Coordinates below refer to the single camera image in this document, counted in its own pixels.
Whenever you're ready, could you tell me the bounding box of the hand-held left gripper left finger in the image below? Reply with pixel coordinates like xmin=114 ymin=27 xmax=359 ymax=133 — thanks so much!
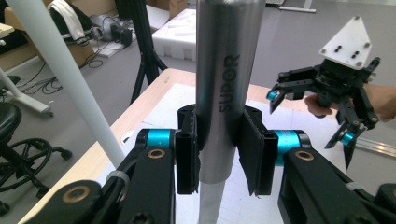
xmin=175 ymin=104 xmax=201 ymax=195

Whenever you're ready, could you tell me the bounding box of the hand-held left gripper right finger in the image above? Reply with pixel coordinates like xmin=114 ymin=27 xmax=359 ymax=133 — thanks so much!
xmin=235 ymin=105 xmax=279 ymax=198

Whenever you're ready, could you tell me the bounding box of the black tripod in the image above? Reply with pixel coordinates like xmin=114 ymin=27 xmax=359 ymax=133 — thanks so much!
xmin=130 ymin=0 xmax=169 ymax=105

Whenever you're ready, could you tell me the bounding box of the white foam block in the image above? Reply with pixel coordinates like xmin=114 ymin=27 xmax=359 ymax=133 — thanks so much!
xmin=151 ymin=8 xmax=199 ymax=62

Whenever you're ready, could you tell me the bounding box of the grey and black device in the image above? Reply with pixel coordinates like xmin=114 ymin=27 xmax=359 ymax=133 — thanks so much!
xmin=90 ymin=13 xmax=134 ymax=49

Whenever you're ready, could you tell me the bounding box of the brown cardboard box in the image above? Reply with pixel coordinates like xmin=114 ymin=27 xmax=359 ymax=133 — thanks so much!
xmin=0 ymin=5 xmax=96 ymax=73

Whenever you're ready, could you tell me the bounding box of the white plastic pipe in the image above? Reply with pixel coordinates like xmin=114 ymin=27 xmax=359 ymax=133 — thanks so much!
xmin=6 ymin=0 xmax=136 ymax=169

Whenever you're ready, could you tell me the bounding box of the white desk leg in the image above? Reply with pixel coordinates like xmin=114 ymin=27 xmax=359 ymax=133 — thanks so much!
xmin=0 ymin=66 xmax=54 ymax=119

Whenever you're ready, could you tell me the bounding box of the white and black cloth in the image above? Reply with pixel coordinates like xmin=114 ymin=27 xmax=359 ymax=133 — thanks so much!
xmin=48 ymin=0 xmax=94 ymax=47

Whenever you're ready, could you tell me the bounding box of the aluminium rail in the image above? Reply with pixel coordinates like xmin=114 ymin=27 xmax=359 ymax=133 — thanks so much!
xmin=354 ymin=136 xmax=396 ymax=159

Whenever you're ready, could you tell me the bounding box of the black floor cable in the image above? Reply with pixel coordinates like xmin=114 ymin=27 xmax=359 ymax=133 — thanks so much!
xmin=18 ymin=61 xmax=64 ymax=96

